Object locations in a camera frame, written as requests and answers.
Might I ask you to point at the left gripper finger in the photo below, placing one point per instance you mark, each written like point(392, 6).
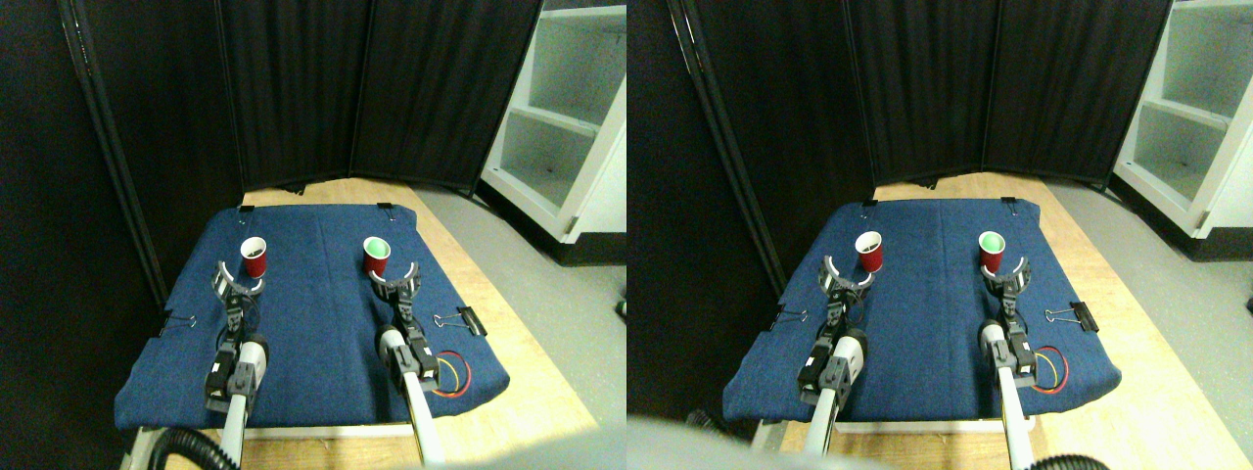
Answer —
point(221, 284)
point(829, 279)
point(253, 292)
point(860, 287)

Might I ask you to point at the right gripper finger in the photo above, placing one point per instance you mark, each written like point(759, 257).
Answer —
point(384, 291)
point(412, 284)
point(1025, 280)
point(997, 287)

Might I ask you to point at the green ball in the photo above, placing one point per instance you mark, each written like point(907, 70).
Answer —
point(993, 242)
point(377, 248)

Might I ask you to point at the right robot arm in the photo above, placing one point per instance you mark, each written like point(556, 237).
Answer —
point(1013, 421)
point(421, 421)

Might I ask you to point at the dark blue cloth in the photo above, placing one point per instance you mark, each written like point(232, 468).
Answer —
point(323, 323)
point(930, 323)

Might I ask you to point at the low white table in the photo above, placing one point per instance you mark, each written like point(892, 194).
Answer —
point(930, 427)
point(333, 431)

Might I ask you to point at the black curtain stand pole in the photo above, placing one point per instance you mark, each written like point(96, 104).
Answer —
point(730, 147)
point(113, 147)

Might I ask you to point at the white shelf unit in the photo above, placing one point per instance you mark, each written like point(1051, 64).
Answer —
point(1224, 181)
point(597, 186)

